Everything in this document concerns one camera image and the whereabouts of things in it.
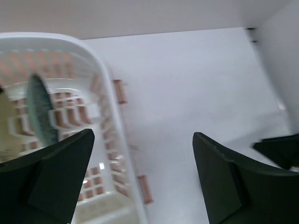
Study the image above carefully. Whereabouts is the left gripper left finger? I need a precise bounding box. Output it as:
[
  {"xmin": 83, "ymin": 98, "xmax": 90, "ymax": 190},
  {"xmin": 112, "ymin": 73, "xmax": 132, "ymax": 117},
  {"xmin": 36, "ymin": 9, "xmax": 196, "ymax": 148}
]
[{"xmin": 0, "ymin": 129, "xmax": 95, "ymax": 224}]

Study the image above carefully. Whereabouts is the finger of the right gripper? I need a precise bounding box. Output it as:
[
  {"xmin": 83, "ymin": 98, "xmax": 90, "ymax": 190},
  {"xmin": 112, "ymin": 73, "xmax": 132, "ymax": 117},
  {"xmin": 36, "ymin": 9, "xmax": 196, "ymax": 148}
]
[{"xmin": 252, "ymin": 133, "xmax": 299, "ymax": 170}]

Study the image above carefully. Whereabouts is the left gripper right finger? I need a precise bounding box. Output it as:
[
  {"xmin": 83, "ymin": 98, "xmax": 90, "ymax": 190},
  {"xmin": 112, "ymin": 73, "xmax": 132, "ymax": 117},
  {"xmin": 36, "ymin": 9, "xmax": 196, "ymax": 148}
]
[{"xmin": 192, "ymin": 132, "xmax": 299, "ymax": 224}]

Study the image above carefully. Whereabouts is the cream plate with black patch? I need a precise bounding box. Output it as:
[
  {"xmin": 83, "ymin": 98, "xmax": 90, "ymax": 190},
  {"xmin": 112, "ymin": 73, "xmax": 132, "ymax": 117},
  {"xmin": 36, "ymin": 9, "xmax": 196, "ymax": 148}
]
[{"xmin": 0, "ymin": 88, "xmax": 26, "ymax": 163}]

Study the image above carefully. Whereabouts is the blue patterned plate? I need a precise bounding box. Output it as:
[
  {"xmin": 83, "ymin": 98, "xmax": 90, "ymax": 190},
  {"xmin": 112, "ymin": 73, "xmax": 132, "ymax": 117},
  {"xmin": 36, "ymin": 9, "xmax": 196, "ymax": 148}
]
[{"xmin": 26, "ymin": 73, "xmax": 59, "ymax": 147}]

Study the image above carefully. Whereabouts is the white pink dish rack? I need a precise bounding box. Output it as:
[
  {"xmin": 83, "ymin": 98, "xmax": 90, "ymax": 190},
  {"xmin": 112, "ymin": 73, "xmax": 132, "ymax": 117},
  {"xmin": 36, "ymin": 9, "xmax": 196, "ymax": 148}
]
[{"xmin": 0, "ymin": 32, "xmax": 148, "ymax": 224}]

